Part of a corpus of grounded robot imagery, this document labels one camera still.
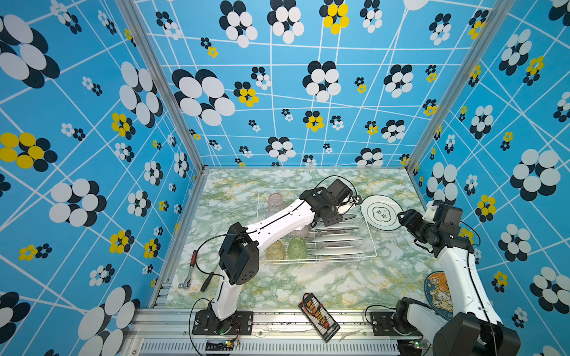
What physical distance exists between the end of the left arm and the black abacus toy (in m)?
0.33

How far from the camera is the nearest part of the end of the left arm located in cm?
59

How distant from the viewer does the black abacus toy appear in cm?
72
